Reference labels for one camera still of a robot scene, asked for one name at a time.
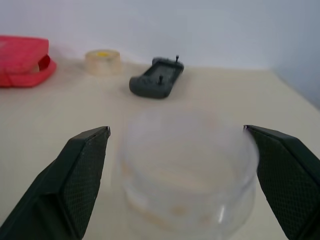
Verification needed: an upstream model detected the red fabric pouch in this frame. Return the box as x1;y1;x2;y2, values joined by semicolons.
0;35;58;88

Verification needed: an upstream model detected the grey handheld controller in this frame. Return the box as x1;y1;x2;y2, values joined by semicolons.
128;54;185;100

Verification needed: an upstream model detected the clear cup with orange liquid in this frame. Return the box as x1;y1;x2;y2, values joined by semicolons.
116;109;261;234

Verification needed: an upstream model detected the clear tape roll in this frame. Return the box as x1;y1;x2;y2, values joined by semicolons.
84;49;123;77

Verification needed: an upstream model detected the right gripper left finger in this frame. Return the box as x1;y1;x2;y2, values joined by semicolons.
0;125;112;240

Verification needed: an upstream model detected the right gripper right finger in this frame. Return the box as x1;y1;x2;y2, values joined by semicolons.
242;124;320;240

